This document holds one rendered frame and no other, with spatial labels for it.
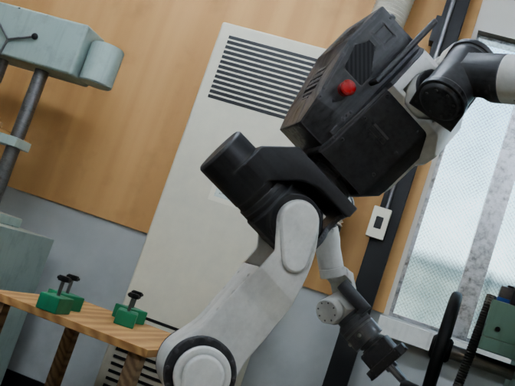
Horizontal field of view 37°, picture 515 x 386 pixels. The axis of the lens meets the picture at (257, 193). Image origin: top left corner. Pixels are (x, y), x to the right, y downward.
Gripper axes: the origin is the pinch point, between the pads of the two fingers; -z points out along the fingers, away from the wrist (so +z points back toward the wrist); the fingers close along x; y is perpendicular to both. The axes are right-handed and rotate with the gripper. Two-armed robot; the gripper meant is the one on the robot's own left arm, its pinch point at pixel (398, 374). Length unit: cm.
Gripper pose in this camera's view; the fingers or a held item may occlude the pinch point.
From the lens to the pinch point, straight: 201.4
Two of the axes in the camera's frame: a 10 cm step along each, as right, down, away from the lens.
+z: -6.3, -7.1, 3.0
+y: 3.6, 0.8, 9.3
